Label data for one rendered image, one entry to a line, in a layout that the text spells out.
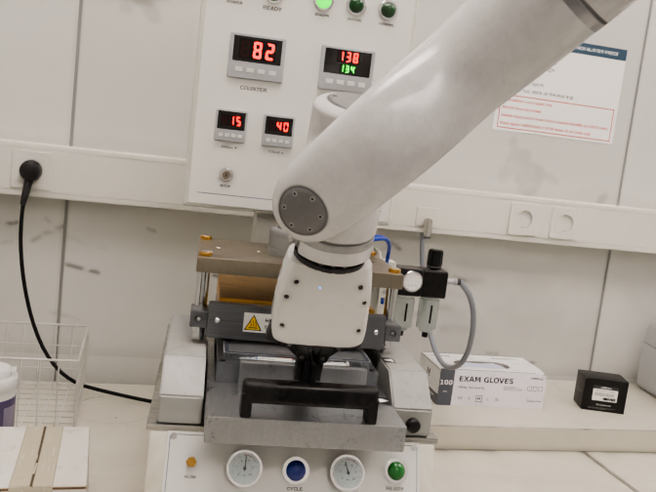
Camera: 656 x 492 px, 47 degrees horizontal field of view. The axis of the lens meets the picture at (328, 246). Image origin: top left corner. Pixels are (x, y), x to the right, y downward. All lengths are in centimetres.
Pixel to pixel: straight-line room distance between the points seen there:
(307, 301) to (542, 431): 81
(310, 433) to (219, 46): 60
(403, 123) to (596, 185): 123
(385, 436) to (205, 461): 21
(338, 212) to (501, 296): 113
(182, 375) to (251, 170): 39
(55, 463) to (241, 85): 59
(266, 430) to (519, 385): 82
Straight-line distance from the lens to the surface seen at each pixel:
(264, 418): 82
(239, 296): 99
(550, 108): 174
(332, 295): 77
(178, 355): 92
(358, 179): 61
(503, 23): 63
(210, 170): 116
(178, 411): 89
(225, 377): 92
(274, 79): 116
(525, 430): 147
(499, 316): 175
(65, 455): 104
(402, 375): 95
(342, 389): 82
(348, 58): 118
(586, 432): 154
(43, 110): 152
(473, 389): 152
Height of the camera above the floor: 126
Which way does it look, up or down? 7 degrees down
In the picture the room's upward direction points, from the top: 7 degrees clockwise
